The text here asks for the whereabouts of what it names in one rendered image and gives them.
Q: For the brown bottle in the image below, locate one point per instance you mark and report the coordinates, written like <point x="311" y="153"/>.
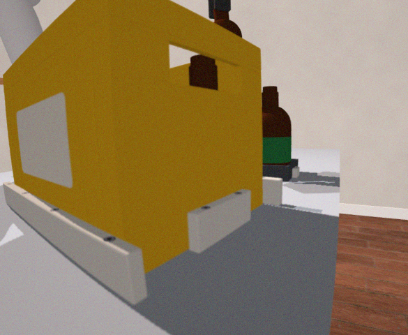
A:
<point x="222" y="18"/>
<point x="203" y="72"/>
<point x="277" y="129"/>

